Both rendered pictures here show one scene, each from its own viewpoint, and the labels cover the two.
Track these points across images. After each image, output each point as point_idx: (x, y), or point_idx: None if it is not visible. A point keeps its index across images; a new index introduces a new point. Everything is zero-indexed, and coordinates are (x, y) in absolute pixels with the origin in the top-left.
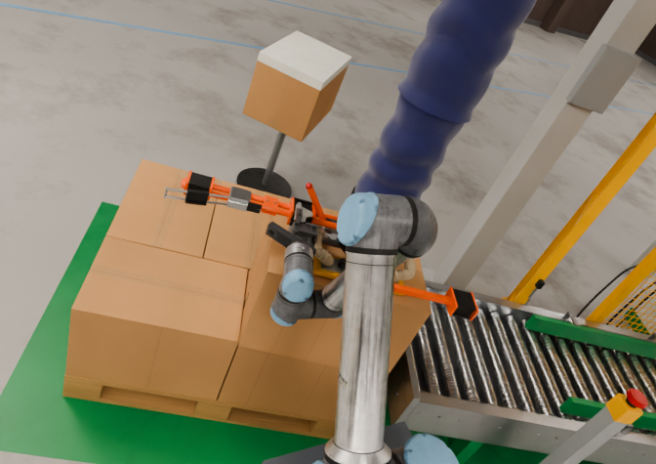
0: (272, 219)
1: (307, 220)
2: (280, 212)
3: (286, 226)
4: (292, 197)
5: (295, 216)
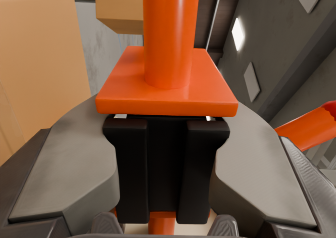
0: None
1: (191, 207)
2: (183, 10)
3: (29, 56)
4: (205, 50)
5: (267, 179)
